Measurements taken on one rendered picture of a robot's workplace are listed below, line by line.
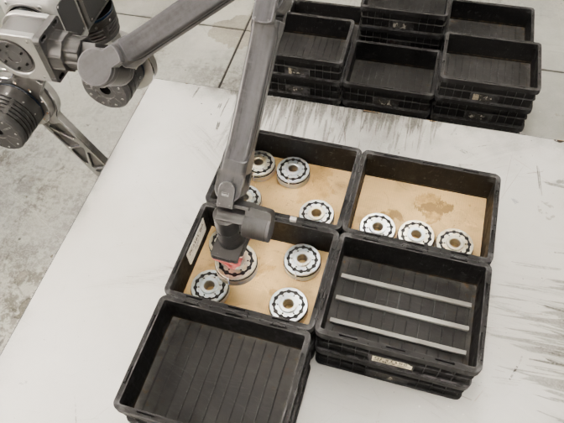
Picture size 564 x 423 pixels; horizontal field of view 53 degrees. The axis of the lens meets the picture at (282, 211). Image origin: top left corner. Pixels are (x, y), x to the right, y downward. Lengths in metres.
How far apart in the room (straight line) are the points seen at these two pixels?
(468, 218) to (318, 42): 1.33
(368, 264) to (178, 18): 0.84
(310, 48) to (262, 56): 1.60
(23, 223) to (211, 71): 1.32
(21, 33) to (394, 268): 1.08
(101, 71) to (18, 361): 0.93
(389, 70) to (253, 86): 1.71
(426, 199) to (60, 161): 2.03
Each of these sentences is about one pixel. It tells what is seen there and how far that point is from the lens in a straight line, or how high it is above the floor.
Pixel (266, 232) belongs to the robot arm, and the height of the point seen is 1.25.
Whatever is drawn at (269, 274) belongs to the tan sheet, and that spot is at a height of 0.83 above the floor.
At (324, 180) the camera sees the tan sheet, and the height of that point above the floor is 0.83.
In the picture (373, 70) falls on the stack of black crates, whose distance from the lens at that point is 2.80.
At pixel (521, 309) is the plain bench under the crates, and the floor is 0.70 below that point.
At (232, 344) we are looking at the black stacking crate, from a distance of 1.53.
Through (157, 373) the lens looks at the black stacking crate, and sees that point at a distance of 1.53.
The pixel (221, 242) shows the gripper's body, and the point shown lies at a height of 1.17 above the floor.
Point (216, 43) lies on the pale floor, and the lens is 3.60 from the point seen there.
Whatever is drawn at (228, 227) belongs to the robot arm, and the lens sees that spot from 1.20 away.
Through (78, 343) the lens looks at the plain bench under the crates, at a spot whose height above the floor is 0.70.
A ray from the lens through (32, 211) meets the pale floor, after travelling 3.04.
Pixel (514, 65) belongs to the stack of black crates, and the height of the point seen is 0.49.
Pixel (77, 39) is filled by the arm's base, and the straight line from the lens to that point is 1.30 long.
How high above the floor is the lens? 2.24
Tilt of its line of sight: 55 degrees down
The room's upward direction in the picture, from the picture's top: 5 degrees counter-clockwise
